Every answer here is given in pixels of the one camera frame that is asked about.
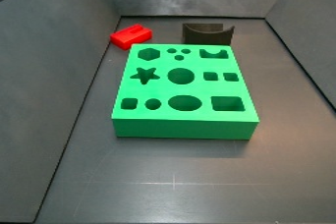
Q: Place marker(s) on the red double-square block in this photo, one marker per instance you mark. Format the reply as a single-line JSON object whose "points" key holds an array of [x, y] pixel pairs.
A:
{"points": [[134, 34]]}

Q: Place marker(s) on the green shape-sorting board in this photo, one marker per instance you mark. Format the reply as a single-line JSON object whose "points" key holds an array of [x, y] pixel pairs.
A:
{"points": [[183, 91]]}

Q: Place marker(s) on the black curved cradle block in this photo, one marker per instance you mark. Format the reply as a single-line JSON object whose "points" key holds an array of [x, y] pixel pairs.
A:
{"points": [[207, 34]]}

